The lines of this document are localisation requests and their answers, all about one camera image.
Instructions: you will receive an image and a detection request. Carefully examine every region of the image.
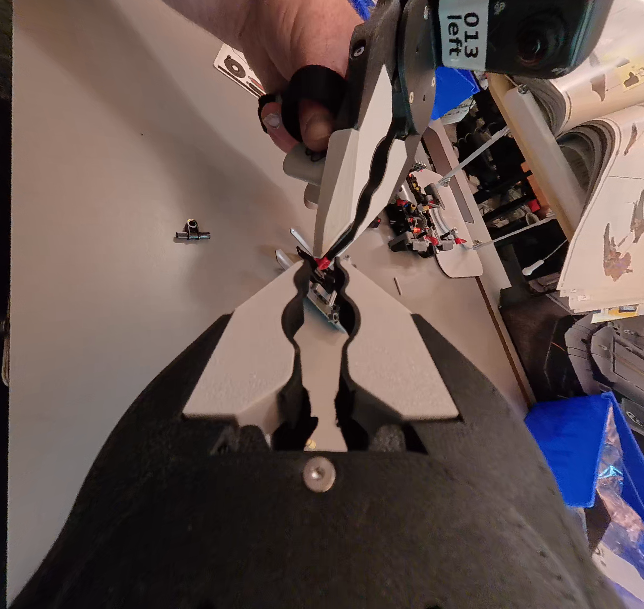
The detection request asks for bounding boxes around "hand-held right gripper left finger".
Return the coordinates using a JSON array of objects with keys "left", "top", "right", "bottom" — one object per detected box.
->
[{"left": 182, "top": 261, "right": 310, "bottom": 450}]

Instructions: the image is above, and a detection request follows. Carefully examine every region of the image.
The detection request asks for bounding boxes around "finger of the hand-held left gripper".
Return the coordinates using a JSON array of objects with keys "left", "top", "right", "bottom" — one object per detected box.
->
[
  {"left": 313, "top": 63, "right": 399, "bottom": 261},
  {"left": 333, "top": 133, "right": 424, "bottom": 261}
]

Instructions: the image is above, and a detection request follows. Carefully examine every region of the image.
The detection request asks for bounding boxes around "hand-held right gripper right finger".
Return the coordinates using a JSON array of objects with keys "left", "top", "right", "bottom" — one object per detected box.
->
[{"left": 335, "top": 259, "right": 461, "bottom": 437}]

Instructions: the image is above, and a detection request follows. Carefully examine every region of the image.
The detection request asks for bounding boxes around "grey winged brick assembly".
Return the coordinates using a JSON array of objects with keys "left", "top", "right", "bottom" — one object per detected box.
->
[{"left": 275, "top": 226, "right": 353, "bottom": 336}]

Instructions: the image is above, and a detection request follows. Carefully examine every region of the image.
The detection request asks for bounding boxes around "person's left hand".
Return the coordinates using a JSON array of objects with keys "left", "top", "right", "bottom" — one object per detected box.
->
[{"left": 116, "top": 0, "right": 364, "bottom": 155}]

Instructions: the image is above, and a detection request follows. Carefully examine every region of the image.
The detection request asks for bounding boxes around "toy brick car chassis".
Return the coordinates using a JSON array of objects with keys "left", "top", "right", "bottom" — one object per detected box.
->
[{"left": 385, "top": 164, "right": 466, "bottom": 260}]

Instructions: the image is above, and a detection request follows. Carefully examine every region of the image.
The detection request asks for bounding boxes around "white and wood book stand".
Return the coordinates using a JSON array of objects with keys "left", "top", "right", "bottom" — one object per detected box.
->
[{"left": 422, "top": 72, "right": 580, "bottom": 279}]

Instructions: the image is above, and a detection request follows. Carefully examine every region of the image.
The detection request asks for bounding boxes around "black tee connector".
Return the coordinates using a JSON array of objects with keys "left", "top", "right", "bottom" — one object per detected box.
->
[{"left": 176, "top": 219, "right": 211, "bottom": 244}]

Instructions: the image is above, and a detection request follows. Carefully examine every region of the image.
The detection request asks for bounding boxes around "sticker sheet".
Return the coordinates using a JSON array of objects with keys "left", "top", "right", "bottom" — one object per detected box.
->
[{"left": 214, "top": 43, "right": 266, "bottom": 98}]

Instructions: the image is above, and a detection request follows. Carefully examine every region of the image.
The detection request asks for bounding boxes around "dark printed cardboard box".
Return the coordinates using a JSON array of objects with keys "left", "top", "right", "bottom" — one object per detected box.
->
[{"left": 498, "top": 287, "right": 644, "bottom": 409}]

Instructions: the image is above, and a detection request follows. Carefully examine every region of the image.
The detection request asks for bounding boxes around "open instruction booklet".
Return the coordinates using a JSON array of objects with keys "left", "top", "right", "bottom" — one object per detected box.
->
[{"left": 548, "top": 0, "right": 644, "bottom": 324}]

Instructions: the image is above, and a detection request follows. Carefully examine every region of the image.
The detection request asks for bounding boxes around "pile of clear plastic bags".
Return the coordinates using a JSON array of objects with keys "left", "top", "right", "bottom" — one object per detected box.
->
[{"left": 593, "top": 408, "right": 644, "bottom": 587}]

